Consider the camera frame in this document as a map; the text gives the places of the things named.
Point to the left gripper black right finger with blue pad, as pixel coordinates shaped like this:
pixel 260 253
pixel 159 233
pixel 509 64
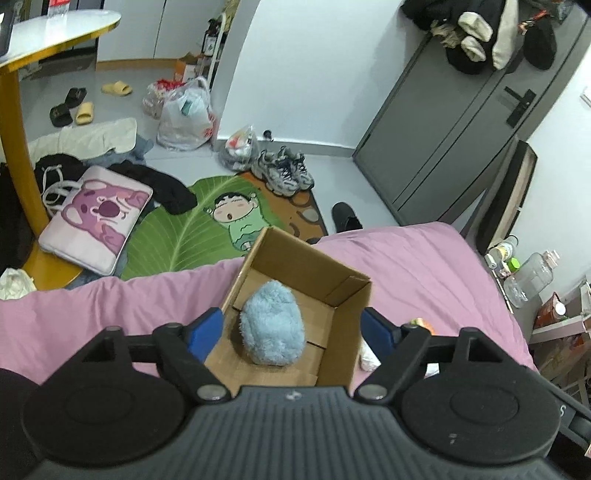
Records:
pixel 401 351

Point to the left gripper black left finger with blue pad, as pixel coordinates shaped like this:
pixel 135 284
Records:
pixel 182 351

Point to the hamburger plush toy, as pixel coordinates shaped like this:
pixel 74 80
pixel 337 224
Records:
pixel 420 322

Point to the fluffy light blue plush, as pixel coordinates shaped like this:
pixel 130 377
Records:
pixel 271 326

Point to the pink bed sheet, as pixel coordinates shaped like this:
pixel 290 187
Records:
pixel 424 271

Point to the brown cardboard box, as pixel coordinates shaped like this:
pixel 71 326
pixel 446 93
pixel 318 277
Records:
pixel 331 297

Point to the black shoe by bed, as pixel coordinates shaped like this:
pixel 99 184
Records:
pixel 345 218

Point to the green cap bottle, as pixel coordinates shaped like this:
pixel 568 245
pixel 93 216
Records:
pixel 513 264

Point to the green leaf cartoon rug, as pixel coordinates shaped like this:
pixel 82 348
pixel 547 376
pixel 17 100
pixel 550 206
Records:
pixel 231 212

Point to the white bottle yellow label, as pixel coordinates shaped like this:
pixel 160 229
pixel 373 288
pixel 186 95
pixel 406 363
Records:
pixel 502 252

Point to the black clothing on floor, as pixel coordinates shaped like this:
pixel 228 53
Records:
pixel 168 191

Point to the clear plastic jar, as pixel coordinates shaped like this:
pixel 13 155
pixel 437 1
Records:
pixel 531 278

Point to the black framed board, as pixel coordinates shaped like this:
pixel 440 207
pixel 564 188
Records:
pixel 502 202

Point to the right grey sneaker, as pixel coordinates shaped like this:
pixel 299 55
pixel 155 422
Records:
pixel 297 168

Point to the grey sneaker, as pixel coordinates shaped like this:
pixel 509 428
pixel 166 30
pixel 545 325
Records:
pixel 276 173
pixel 297 168

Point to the dark grey door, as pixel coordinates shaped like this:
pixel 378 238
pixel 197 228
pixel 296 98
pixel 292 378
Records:
pixel 440 137

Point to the left grey sneaker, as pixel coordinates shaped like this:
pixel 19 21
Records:
pixel 276 173

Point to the small clear trash bag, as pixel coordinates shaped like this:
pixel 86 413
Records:
pixel 240 150

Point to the large white plastic bag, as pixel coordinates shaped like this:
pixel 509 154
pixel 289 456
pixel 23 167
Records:
pixel 187 119

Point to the cream floor towel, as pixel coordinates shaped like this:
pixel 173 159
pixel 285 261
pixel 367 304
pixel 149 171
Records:
pixel 88 141

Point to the yellow slipper near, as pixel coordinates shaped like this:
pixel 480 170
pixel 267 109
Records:
pixel 84 114

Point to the yellow slipper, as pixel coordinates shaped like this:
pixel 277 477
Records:
pixel 118 88
pixel 84 114

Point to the black slipper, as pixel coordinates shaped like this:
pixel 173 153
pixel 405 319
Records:
pixel 60 116
pixel 75 97

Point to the yellow slipper far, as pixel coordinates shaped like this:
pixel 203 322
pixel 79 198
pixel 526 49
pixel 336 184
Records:
pixel 118 88

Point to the clothes hanging on door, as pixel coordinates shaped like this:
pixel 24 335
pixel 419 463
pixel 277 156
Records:
pixel 477 34

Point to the black door handle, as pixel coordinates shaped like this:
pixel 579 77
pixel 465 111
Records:
pixel 523 104

